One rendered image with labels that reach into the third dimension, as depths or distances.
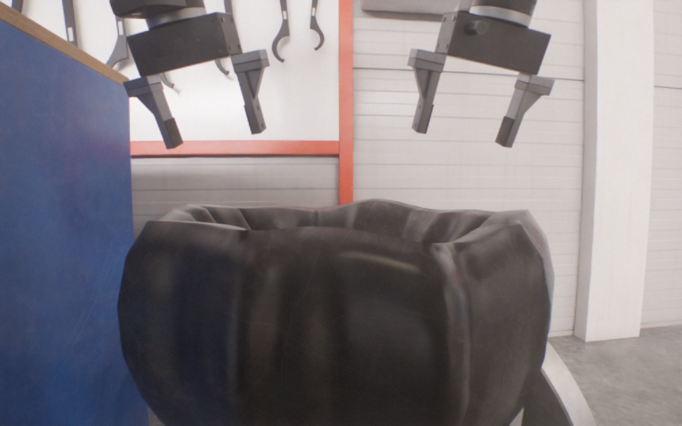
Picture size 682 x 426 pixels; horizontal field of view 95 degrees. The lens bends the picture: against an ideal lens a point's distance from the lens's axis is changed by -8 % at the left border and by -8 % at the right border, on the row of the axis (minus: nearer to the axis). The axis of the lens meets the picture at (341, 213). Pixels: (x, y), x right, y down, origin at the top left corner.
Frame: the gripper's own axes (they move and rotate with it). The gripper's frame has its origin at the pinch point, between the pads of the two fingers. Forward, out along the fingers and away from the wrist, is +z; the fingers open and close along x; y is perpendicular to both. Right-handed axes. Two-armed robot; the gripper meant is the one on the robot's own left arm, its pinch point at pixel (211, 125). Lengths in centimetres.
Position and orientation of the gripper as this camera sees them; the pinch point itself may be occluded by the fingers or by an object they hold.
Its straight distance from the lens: 51.7
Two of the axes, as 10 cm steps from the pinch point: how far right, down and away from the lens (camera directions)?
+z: 1.7, 8.8, 4.4
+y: 1.0, -4.6, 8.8
